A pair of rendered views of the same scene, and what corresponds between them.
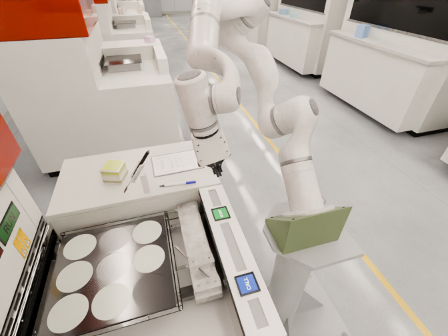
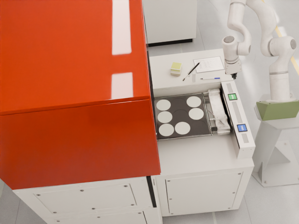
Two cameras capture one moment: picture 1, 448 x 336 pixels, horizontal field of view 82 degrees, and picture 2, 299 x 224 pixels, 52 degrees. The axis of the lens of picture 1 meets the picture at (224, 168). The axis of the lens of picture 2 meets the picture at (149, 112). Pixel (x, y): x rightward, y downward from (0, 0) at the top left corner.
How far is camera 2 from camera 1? 1.28 m
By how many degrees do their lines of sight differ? 20
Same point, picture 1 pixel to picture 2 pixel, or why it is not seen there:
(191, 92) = (229, 47)
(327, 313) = (291, 166)
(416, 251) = not seen: outside the picture
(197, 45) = (233, 21)
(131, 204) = (186, 87)
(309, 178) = (283, 83)
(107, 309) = (181, 130)
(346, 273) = not seen: outside the picture
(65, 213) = (155, 89)
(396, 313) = not seen: outside the picture
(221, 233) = (232, 106)
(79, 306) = (170, 128)
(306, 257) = (274, 123)
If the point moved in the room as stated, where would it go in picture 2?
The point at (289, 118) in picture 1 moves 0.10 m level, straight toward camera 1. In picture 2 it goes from (277, 49) to (273, 59)
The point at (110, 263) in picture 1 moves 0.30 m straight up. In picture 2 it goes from (179, 114) to (178, 84)
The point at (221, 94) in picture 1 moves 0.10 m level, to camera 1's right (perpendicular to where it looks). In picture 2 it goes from (242, 49) to (260, 50)
